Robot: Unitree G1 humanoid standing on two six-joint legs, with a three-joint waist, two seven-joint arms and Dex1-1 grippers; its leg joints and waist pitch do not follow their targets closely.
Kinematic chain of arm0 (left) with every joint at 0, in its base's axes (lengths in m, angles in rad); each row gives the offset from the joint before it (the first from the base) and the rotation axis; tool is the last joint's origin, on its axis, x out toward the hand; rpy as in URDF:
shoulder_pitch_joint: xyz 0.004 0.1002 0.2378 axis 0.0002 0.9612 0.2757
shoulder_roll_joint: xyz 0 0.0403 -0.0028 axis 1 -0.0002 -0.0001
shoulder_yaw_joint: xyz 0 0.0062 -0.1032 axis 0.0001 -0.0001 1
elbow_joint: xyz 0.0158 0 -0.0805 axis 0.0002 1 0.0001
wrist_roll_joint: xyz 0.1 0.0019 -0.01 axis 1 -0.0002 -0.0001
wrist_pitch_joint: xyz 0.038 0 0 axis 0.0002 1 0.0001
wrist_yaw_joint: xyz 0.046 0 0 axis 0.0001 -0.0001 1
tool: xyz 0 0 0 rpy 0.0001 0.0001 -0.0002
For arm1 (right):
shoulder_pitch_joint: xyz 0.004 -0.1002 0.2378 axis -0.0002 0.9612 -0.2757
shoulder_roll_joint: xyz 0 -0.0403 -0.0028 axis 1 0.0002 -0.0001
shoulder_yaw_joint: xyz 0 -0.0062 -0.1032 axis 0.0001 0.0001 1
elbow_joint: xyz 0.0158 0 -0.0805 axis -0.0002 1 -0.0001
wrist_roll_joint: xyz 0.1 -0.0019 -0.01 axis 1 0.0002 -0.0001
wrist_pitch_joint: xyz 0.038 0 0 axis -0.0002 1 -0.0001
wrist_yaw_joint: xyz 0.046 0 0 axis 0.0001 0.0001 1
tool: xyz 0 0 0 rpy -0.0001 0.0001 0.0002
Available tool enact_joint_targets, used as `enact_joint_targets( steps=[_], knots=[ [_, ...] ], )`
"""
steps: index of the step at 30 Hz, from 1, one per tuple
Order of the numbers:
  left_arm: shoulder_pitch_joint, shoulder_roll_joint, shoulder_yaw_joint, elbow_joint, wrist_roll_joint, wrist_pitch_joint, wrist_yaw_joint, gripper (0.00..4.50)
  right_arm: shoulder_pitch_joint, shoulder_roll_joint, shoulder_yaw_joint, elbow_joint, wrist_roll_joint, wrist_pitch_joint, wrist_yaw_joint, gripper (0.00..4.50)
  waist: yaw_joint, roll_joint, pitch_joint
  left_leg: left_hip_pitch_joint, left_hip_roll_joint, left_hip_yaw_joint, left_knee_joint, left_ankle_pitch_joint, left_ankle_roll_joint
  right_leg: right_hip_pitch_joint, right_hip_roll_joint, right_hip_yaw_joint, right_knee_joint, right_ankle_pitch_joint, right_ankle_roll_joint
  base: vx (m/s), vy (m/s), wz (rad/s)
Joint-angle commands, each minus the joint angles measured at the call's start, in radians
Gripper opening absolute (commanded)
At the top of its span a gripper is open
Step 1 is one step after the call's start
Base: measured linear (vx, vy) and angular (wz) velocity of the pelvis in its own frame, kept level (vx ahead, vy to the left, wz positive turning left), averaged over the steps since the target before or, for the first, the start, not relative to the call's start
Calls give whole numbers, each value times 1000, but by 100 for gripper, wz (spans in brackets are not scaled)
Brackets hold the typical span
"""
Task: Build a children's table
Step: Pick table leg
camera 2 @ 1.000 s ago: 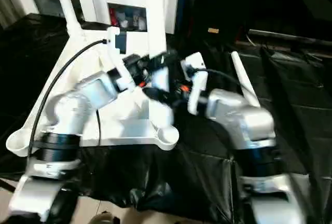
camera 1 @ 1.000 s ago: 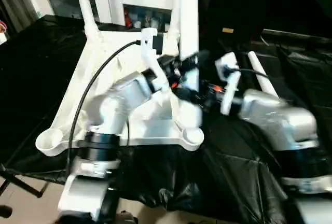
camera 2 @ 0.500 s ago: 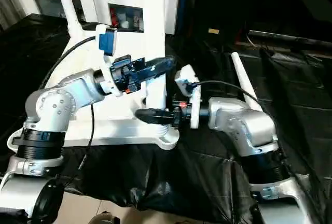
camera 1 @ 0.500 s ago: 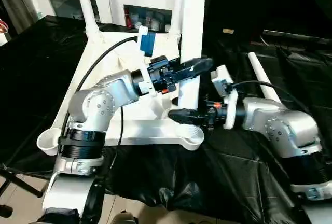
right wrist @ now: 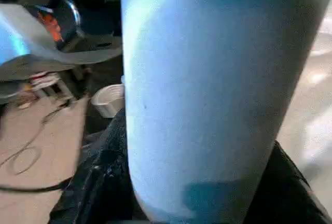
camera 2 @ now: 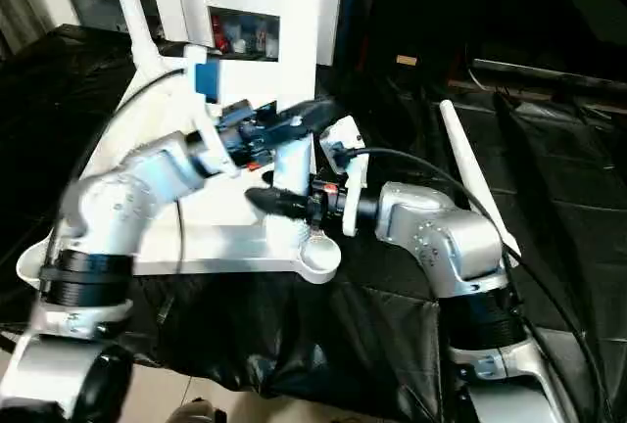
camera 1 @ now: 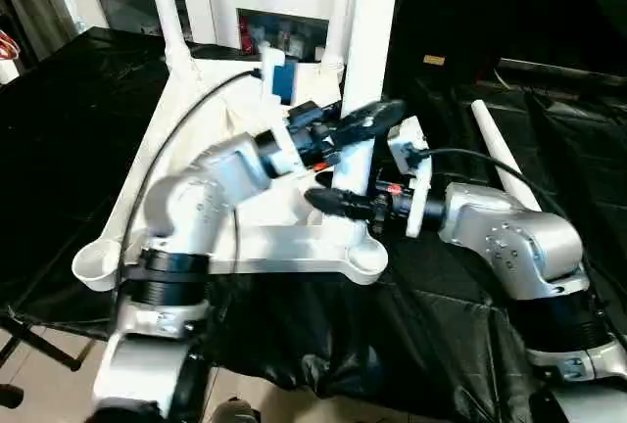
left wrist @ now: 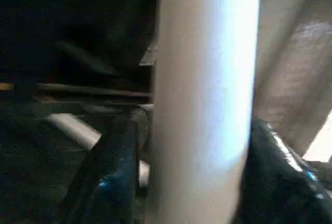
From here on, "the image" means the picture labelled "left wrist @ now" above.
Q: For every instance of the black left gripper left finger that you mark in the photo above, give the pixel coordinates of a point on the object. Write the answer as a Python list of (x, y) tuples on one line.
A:
[(114, 177)]

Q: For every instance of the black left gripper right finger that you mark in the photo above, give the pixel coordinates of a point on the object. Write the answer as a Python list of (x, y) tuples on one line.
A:
[(280, 187)]

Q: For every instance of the white plastic table leg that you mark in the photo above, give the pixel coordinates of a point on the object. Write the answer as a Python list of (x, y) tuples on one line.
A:
[(205, 91), (75, 128)]

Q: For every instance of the black mat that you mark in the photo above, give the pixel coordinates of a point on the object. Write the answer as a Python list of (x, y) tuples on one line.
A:
[(31, 169)]

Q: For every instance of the small tan block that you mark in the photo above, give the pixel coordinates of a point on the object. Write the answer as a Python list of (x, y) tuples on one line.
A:
[(6, 87)]

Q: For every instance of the black backdrop cloth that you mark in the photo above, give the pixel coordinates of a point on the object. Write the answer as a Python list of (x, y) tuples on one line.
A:
[(64, 14)]

